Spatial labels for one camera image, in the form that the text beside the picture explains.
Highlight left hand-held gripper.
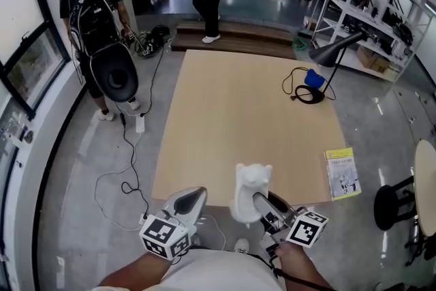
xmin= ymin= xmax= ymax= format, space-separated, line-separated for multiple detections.
xmin=138 ymin=186 xmax=208 ymax=262

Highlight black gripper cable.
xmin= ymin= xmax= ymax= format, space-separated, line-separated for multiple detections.
xmin=244 ymin=251 xmax=337 ymax=291

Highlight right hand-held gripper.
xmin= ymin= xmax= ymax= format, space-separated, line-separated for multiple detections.
xmin=252 ymin=191 xmax=330 ymax=260

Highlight black framed window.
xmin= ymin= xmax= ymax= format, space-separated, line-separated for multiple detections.
xmin=0 ymin=0 xmax=72 ymax=121

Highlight black lamp cable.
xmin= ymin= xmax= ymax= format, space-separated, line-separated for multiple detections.
xmin=281 ymin=67 xmax=337 ymax=102

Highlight yellow paperback book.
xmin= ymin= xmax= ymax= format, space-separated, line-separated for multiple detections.
xmin=323 ymin=147 xmax=362 ymax=202

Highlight black desk lamp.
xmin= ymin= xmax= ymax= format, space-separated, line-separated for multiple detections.
xmin=294 ymin=31 xmax=367 ymax=105

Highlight black round stool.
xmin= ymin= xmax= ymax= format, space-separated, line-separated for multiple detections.
xmin=373 ymin=175 xmax=419 ymax=232

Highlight person's left forearm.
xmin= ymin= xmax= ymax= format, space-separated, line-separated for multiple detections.
xmin=98 ymin=250 xmax=173 ymax=291

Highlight dark wooden step platform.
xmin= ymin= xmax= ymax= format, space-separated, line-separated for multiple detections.
xmin=170 ymin=18 xmax=298 ymax=61

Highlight person's white shoe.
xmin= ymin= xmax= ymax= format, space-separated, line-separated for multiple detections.
xmin=234 ymin=238 xmax=251 ymax=255

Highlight blue pouch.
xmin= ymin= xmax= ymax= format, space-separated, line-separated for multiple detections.
xmin=304 ymin=69 xmax=326 ymax=90

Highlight black floor cable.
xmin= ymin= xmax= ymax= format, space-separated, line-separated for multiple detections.
xmin=120 ymin=44 xmax=165 ymax=217

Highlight round beige table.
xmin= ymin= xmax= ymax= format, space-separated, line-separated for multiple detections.
xmin=413 ymin=139 xmax=436 ymax=238

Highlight white metal shelf rack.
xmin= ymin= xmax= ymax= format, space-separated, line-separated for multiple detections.
xmin=308 ymin=0 xmax=436 ymax=83

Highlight pile of black cables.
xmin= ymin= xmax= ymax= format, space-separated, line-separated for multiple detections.
xmin=134 ymin=24 xmax=171 ymax=59

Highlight green basket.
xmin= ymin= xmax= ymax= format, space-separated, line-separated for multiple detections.
xmin=292 ymin=37 xmax=309 ymax=52

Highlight person's white shirt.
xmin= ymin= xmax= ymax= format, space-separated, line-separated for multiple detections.
xmin=91 ymin=248 xmax=287 ymax=291

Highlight person's right forearm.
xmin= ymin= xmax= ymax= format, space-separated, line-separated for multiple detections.
xmin=275 ymin=241 xmax=337 ymax=291

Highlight cardboard boxes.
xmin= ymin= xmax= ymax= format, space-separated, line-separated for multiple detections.
xmin=355 ymin=45 xmax=391 ymax=74

